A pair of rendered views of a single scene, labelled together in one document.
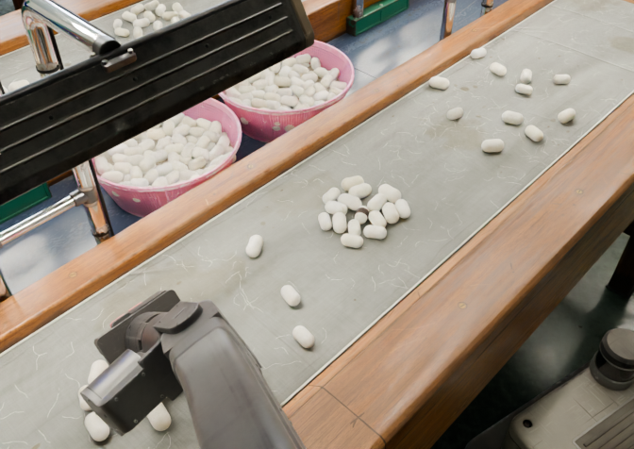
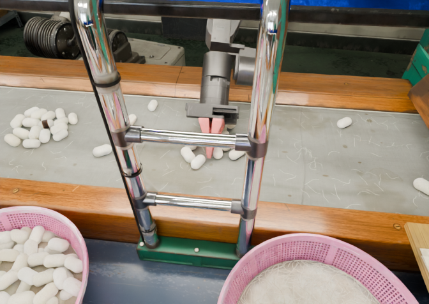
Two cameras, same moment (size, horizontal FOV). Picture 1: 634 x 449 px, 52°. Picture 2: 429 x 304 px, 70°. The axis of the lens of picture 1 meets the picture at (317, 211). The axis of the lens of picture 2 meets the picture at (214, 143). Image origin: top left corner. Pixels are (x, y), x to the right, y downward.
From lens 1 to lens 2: 0.95 m
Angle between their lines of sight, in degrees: 81
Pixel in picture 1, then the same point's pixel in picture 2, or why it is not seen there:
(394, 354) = (143, 75)
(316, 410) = (187, 80)
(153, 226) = (121, 199)
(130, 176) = (53, 292)
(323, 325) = (139, 106)
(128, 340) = (226, 100)
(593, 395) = not seen: hidden behind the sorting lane
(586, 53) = not seen: outside the picture
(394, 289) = not seen: hidden behind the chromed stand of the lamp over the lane
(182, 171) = (29, 250)
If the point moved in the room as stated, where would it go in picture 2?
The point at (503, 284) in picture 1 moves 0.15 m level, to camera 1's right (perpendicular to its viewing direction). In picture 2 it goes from (81, 64) to (62, 44)
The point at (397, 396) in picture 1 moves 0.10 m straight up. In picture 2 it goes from (162, 68) to (158, 31)
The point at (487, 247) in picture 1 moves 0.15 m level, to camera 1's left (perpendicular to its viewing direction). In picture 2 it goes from (57, 73) to (78, 101)
